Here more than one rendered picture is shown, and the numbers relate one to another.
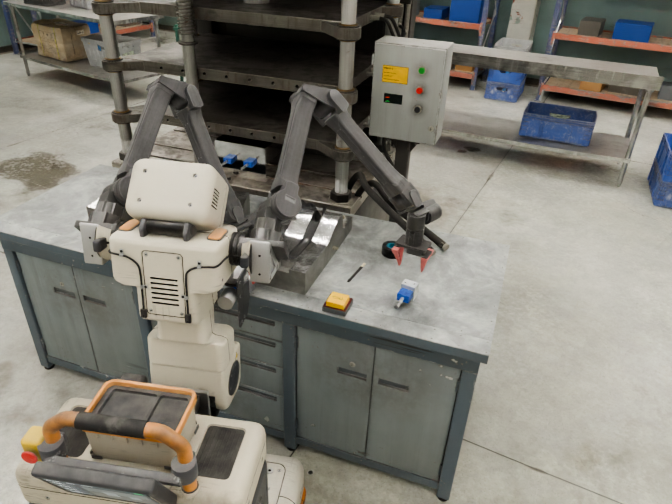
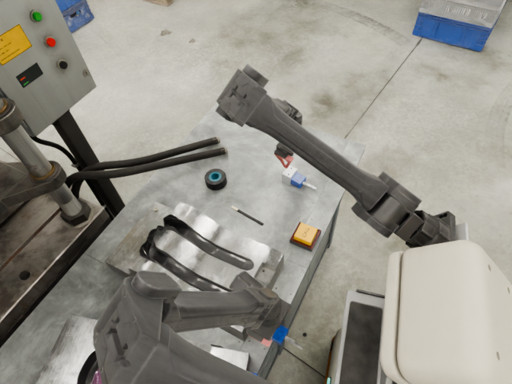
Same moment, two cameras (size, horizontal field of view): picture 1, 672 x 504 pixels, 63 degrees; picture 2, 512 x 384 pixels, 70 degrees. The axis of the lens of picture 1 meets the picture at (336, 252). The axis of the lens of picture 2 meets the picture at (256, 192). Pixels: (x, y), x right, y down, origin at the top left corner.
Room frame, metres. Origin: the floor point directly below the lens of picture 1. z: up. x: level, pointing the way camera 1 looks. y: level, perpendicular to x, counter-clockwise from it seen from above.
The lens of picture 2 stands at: (1.46, 0.62, 1.88)
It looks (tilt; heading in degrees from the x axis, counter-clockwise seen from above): 52 degrees down; 284
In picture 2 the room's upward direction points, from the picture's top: 6 degrees counter-clockwise
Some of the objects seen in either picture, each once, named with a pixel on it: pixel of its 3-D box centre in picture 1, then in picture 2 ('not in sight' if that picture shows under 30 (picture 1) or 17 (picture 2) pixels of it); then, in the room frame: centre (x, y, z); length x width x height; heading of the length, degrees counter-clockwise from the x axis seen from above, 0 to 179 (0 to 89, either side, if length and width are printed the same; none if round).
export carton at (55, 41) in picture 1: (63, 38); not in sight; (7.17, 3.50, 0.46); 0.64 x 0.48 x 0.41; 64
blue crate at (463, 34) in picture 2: not in sight; (456, 21); (0.31, -2.78, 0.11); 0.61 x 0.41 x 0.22; 154
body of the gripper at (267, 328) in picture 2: not in sight; (268, 313); (1.54, 0.31, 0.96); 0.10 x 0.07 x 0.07; 67
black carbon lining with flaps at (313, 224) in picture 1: (294, 226); (191, 255); (1.79, 0.16, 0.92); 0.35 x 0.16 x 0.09; 161
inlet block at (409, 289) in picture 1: (403, 296); (300, 181); (1.50, -0.23, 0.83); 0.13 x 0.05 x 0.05; 153
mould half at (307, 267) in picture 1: (298, 236); (192, 258); (1.80, 0.14, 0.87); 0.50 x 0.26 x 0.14; 161
